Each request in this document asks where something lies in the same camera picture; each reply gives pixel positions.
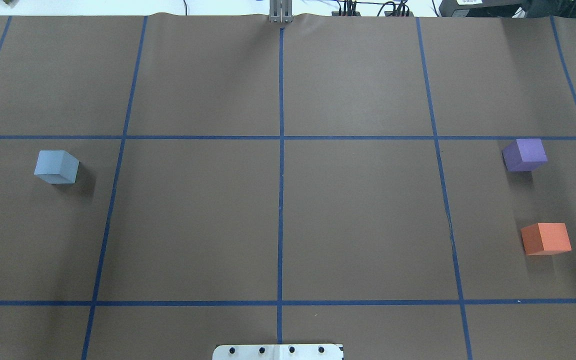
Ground black power strip with cables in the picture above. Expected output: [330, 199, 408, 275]
[331, 0, 414, 18]

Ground orange foam block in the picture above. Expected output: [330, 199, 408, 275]
[519, 222, 572, 256]

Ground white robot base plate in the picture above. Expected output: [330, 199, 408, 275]
[212, 343, 345, 360]

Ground light blue foam block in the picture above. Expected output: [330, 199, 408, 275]
[34, 150, 80, 185]

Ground aluminium frame post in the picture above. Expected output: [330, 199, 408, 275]
[269, 0, 294, 24]

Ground black device on desk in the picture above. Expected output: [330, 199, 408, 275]
[438, 0, 576, 19]

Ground purple foam block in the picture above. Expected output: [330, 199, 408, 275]
[502, 137, 548, 173]

